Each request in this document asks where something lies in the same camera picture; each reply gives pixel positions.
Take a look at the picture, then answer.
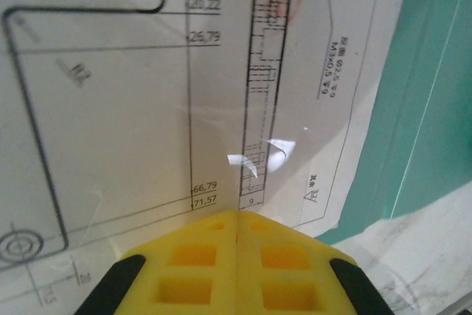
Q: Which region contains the green file folder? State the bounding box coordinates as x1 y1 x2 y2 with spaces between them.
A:
313 0 472 244

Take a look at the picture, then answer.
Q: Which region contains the white technical drawing sheet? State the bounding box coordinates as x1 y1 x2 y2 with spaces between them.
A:
0 0 409 315

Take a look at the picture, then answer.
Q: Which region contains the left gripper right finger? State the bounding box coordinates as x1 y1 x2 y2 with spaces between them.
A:
235 210 392 315

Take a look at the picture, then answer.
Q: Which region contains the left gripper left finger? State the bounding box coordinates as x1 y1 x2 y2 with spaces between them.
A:
73 210 237 315

